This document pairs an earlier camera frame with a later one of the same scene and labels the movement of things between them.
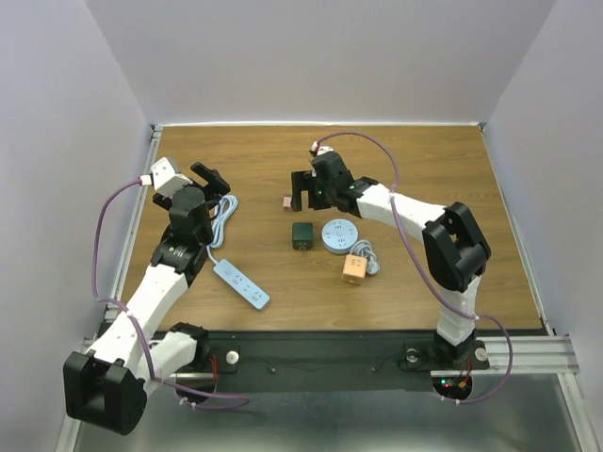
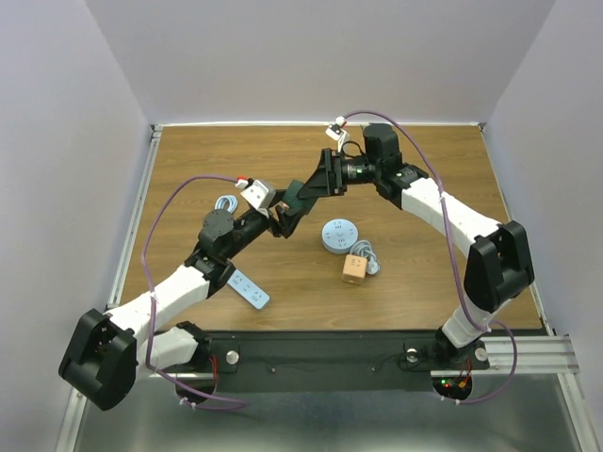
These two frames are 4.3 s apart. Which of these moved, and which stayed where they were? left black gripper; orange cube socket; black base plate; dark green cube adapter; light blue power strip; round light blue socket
Moved: dark green cube adapter; left black gripper
Stayed: black base plate; round light blue socket; light blue power strip; orange cube socket
